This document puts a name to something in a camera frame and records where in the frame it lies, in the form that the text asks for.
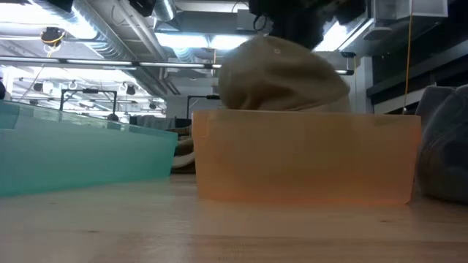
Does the tan baseball cap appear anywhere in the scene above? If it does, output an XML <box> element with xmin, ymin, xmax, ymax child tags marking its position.
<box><xmin>166</xmin><ymin>126</ymin><xmax>197</xmax><ymax>175</ymax></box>
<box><xmin>218</xmin><ymin>35</ymin><xmax>352</xmax><ymax>113</ymax></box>

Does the orange translucent plastic bin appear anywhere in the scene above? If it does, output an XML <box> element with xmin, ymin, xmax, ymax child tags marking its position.
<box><xmin>191</xmin><ymin>109</ymin><xmax>423</xmax><ymax>205</ymax></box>

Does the teal translucent plastic bin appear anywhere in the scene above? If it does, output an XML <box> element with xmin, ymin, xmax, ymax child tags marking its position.
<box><xmin>0</xmin><ymin>100</ymin><xmax>179</xmax><ymax>198</ymax></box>

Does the grey baseball cap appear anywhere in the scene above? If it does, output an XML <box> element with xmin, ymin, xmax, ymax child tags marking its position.
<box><xmin>415</xmin><ymin>84</ymin><xmax>468</xmax><ymax>204</ymax></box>

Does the long linear ceiling light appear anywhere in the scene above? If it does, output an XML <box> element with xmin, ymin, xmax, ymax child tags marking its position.
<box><xmin>0</xmin><ymin>55</ymin><xmax>355</xmax><ymax>76</ymax></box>

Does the silver ventilation duct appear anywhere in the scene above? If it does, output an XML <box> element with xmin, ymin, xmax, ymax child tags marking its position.
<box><xmin>31</xmin><ymin>0</ymin><xmax>173</xmax><ymax>96</ymax></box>

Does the black yellow cord reel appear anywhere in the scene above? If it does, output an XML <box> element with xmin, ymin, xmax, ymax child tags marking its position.
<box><xmin>39</xmin><ymin>26</ymin><xmax>67</xmax><ymax>48</ymax></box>

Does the black stand frame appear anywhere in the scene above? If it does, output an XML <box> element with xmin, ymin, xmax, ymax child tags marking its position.
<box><xmin>60</xmin><ymin>88</ymin><xmax>118</xmax><ymax>113</ymax></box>

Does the yellow hanging cable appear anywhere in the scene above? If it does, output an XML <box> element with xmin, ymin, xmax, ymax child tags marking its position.
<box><xmin>401</xmin><ymin>0</ymin><xmax>414</xmax><ymax>113</ymax></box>

